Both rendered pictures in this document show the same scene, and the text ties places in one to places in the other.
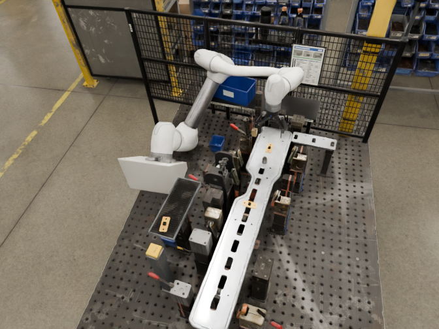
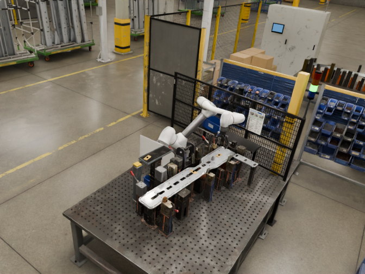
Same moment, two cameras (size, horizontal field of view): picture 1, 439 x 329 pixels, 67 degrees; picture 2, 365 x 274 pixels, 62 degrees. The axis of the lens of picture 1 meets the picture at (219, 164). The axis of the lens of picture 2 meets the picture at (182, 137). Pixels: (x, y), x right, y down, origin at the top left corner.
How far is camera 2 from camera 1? 1.67 m
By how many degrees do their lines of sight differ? 22
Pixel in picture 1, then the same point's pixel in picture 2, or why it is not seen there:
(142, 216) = not seen: hidden behind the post
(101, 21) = (164, 80)
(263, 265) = (184, 192)
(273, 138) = (224, 152)
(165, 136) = (168, 133)
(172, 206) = (154, 153)
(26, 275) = (64, 190)
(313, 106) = (255, 145)
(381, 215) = (290, 242)
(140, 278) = (124, 191)
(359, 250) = (246, 223)
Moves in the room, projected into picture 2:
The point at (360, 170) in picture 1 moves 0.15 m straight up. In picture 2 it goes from (272, 191) to (275, 181)
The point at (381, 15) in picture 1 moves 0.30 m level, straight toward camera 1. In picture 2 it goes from (293, 103) to (278, 109)
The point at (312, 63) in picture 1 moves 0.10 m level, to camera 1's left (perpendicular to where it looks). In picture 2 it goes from (258, 121) to (250, 119)
